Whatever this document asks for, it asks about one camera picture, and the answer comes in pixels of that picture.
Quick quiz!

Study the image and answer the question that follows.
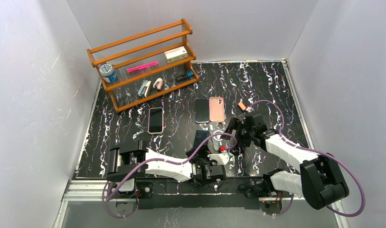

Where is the black smartphone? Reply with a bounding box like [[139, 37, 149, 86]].
[[195, 99, 209, 124]]

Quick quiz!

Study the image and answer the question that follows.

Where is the pink highlighter pen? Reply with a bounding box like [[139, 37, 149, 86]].
[[127, 61, 159, 73]]

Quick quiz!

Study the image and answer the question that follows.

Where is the dark teal smartphone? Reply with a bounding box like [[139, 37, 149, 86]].
[[192, 130, 210, 153]]

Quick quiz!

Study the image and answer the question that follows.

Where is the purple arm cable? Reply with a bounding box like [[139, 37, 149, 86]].
[[247, 99, 367, 218], [101, 132, 238, 219]]

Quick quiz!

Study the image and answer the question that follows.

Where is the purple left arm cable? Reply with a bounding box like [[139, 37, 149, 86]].
[[101, 132, 238, 219]]

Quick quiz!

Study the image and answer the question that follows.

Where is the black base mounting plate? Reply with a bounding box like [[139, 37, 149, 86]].
[[115, 177, 291, 211]]

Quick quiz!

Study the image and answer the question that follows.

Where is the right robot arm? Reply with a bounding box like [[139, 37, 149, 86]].
[[221, 114, 349, 209]]

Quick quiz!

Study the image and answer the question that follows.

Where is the black blue marker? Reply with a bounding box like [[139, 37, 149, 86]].
[[175, 71, 194, 82]]

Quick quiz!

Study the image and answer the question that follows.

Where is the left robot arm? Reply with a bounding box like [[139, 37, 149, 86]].
[[105, 141, 229, 186]]

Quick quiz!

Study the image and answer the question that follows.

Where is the white medicine box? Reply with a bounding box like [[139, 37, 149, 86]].
[[164, 46, 188, 63]]

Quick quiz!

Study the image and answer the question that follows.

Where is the pink tape dispenser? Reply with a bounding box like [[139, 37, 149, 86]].
[[153, 78, 163, 90]]

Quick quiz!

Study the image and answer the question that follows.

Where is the teal eraser block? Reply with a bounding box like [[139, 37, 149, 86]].
[[138, 80, 149, 97]]

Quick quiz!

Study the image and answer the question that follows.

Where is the blue round jar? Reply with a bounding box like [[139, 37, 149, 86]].
[[99, 64, 117, 83]]

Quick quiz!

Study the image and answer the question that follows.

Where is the cream cased phone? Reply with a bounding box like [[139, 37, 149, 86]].
[[148, 108, 164, 134]]

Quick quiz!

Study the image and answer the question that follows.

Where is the orange wooden shelf rack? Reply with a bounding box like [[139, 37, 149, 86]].
[[87, 19, 199, 113]]

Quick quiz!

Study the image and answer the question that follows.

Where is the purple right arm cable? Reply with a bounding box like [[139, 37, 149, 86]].
[[247, 99, 367, 218]]

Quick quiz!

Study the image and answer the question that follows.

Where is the clear phone case with phone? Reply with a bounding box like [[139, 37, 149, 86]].
[[208, 122, 229, 152]]

